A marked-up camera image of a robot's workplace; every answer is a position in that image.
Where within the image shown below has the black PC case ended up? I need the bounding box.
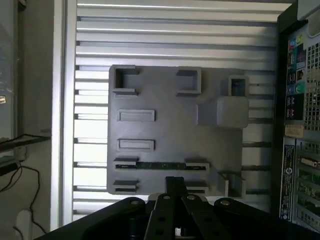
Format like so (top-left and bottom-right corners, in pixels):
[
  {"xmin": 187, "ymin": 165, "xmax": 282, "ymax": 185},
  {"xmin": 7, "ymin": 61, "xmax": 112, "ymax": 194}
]
[{"xmin": 271, "ymin": 0, "xmax": 320, "ymax": 227}]

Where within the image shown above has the beige label sticker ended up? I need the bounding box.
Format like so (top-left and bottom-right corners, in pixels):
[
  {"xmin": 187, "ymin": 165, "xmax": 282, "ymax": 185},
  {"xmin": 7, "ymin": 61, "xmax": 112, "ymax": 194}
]
[{"xmin": 284, "ymin": 124, "xmax": 305, "ymax": 138}]

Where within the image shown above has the green RAM stick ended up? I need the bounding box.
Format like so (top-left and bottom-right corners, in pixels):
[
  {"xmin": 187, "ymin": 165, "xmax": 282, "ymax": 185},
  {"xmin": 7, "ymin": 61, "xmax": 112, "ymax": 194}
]
[{"xmin": 116, "ymin": 161, "xmax": 210, "ymax": 171}]

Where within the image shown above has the grey plastic parts rack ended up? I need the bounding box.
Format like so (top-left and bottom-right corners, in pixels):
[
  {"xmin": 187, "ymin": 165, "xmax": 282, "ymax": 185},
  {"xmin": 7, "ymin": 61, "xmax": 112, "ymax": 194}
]
[{"xmin": 106, "ymin": 64, "xmax": 251, "ymax": 199}]

